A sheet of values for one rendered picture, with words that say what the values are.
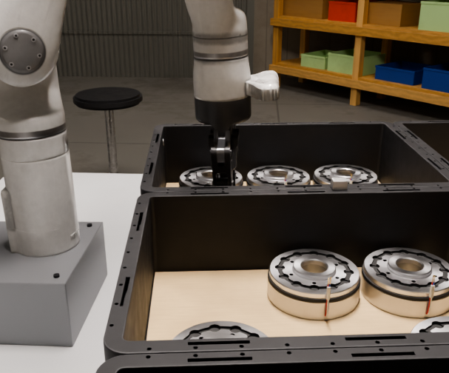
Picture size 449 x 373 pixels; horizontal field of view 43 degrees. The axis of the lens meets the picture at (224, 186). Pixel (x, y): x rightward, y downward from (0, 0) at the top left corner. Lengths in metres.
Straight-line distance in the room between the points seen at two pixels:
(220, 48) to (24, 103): 0.28
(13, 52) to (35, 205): 0.21
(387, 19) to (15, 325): 4.38
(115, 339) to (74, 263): 0.39
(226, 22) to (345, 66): 4.48
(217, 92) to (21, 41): 0.24
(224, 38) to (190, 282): 0.30
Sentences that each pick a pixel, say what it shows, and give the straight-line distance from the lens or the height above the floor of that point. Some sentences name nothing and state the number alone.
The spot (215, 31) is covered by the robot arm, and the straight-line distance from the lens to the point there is 0.71.
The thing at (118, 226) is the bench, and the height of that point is 0.70.
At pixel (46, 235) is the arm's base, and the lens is 0.83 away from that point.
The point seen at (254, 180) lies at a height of 0.86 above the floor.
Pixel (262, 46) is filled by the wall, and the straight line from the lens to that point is 6.16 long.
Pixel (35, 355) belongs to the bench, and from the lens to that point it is 0.83.
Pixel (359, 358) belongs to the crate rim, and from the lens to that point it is 0.43.
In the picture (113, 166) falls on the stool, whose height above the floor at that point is 0.26.
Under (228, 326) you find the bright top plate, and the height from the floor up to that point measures 0.86.
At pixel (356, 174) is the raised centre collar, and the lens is 0.94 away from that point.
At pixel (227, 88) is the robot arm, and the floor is 1.04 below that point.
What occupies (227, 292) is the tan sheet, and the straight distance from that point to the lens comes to 0.67.
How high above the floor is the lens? 1.19
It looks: 22 degrees down
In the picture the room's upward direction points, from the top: straight up
